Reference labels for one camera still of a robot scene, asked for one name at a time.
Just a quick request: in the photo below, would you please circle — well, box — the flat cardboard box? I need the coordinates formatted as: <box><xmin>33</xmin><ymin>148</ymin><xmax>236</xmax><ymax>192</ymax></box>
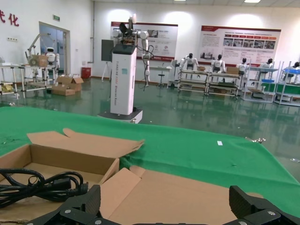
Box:
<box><xmin>51</xmin><ymin>84</ymin><xmax>76</xmax><ymax>96</ymax></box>

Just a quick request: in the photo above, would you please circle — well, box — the white desk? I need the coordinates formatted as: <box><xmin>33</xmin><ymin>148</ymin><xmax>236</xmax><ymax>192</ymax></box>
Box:
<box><xmin>150</xmin><ymin>65</ymin><xmax>175</xmax><ymax>89</ymax></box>

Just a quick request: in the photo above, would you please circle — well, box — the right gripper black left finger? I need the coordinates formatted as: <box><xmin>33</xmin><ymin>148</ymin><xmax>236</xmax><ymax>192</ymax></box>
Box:
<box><xmin>30</xmin><ymin>184</ymin><xmax>104</xmax><ymax>225</ymax></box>

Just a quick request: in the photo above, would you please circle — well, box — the wide red framed wall poster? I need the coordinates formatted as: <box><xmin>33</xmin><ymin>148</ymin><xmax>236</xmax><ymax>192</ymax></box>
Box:
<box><xmin>200</xmin><ymin>25</ymin><xmax>282</xmax><ymax>65</ymax></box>

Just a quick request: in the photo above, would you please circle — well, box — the cardboard box with cables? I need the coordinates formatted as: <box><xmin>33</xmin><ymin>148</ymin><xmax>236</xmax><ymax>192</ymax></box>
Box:
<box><xmin>99</xmin><ymin>165</ymin><xmax>265</xmax><ymax>225</ymax></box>

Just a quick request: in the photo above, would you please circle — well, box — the white humanoid robot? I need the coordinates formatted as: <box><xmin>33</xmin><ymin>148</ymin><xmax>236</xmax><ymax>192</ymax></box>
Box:
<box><xmin>210</xmin><ymin>54</ymin><xmax>227</xmax><ymax>73</ymax></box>
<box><xmin>45</xmin><ymin>46</ymin><xmax>60</xmax><ymax>71</ymax></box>
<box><xmin>259</xmin><ymin>58</ymin><xmax>275</xmax><ymax>70</ymax></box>
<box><xmin>236</xmin><ymin>57</ymin><xmax>250</xmax><ymax>72</ymax></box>
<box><xmin>179</xmin><ymin>53</ymin><xmax>200</xmax><ymax>71</ymax></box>
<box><xmin>289</xmin><ymin>61</ymin><xmax>300</xmax><ymax>78</ymax></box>

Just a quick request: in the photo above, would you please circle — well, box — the white wall pipe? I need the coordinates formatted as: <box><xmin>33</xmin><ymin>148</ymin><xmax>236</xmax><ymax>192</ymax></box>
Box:
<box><xmin>90</xmin><ymin>0</ymin><xmax>96</xmax><ymax>64</ymax></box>

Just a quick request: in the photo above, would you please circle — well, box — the glass door with frame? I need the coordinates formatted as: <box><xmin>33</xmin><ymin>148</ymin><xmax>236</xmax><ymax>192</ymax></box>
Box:
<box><xmin>38</xmin><ymin>21</ymin><xmax>71</xmax><ymax>74</ymax></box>

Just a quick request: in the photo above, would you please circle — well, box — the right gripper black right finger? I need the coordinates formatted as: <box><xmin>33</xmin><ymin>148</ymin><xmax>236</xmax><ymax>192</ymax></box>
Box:
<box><xmin>228</xmin><ymin>185</ymin><xmax>300</xmax><ymax>225</ymax></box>

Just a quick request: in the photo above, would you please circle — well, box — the black power cable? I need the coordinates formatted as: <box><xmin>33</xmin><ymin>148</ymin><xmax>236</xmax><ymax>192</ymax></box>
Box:
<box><xmin>0</xmin><ymin>168</ymin><xmax>89</xmax><ymax>209</ymax></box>

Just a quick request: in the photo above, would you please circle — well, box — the green table cloth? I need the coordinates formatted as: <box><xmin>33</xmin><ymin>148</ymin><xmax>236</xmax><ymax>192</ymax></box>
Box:
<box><xmin>0</xmin><ymin>106</ymin><xmax>300</xmax><ymax>212</ymax></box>

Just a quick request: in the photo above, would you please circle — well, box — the white pipe frame workbench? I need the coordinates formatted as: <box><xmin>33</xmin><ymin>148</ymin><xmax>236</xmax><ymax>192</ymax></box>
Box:
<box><xmin>177</xmin><ymin>69</ymin><xmax>210</xmax><ymax>95</ymax></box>
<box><xmin>242</xmin><ymin>61</ymin><xmax>282</xmax><ymax>104</ymax></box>
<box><xmin>22</xmin><ymin>65</ymin><xmax>57</xmax><ymax>92</ymax></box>
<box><xmin>207</xmin><ymin>71</ymin><xmax>242</xmax><ymax>97</ymax></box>
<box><xmin>274</xmin><ymin>61</ymin><xmax>300</xmax><ymax>107</ymax></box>
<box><xmin>0</xmin><ymin>63</ymin><xmax>20</xmax><ymax>97</ymax></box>

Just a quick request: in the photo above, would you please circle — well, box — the metal table clip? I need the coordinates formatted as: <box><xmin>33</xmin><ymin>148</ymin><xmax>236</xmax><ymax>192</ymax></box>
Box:
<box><xmin>245</xmin><ymin>136</ymin><xmax>267</xmax><ymax>144</ymax></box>

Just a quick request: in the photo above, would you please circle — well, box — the dark panel on stand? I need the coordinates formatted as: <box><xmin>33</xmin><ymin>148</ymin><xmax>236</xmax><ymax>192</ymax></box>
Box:
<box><xmin>101</xmin><ymin>39</ymin><xmax>115</xmax><ymax>82</ymax></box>

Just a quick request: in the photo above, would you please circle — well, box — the red wall lettering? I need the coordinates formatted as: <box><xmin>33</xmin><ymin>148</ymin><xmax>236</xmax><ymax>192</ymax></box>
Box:
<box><xmin>0</xmin><ymin>10</ymin><xmax>20</xmax><ymax>27</ymax></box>

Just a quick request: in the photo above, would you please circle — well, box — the empty open cardboard box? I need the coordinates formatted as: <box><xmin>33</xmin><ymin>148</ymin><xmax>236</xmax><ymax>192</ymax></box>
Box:
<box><xmin>0</xmin><ymin>127</ymin><xmax>146</xmax><ymax>223</ymax></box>

